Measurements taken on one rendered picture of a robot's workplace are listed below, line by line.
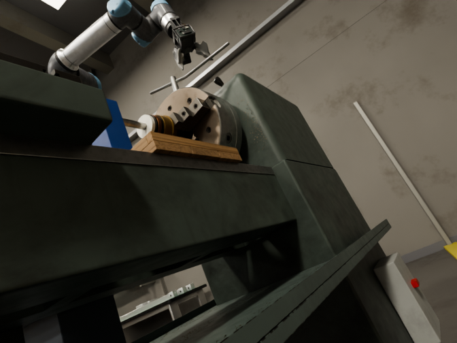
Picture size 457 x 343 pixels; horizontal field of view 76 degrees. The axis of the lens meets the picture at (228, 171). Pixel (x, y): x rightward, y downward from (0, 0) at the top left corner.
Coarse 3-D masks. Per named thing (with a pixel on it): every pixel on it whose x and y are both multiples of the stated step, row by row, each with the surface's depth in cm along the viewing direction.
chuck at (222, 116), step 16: (176, 96) 99; (192, 96) 95; (208, 96) 92; (160, 112) 103; (176, 112) 99; (208, 112) 91; (224, 112) 93; (208, 128) 91; (224, 128) 90; (224, 144) 91
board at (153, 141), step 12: (144, 144) 56; (156, 144) 54; (168, 144) 57; (180, 144) 61; (192, 144) 64; (204, 144) 68; (216, 144) 72; (192, 156) 63; (204, 156) 66; (216, 156) 69; (228, 156) 74
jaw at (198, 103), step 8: (192, 104) 90; (200, 104) 88; (208, 104) 92; (216, 104) 93; (184, 112) 89; (192, 112) 90; (200, 112) 90; (176, 120) 88; (184, 120) 89; (192, 120) 91; (200, 120) 93; (176, 128) 90; (184, 128) 92; (192, 128) 94
